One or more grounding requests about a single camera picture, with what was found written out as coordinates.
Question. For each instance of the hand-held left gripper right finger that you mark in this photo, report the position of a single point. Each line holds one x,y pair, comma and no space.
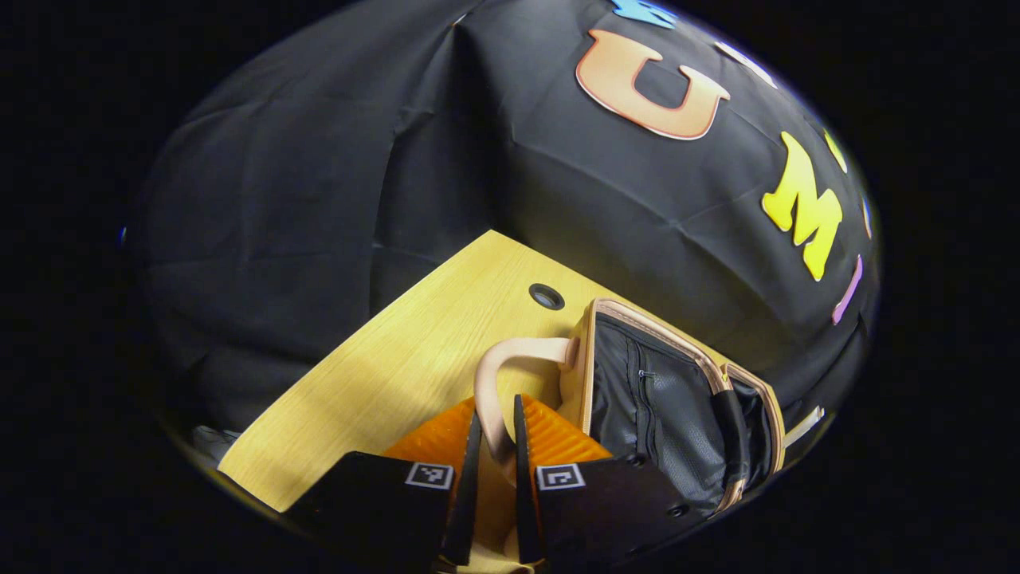
526,494

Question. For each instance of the beige hard-shell suitcase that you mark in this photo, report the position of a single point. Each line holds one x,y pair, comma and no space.
661,414

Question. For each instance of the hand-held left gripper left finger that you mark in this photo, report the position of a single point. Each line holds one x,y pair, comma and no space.
466,494

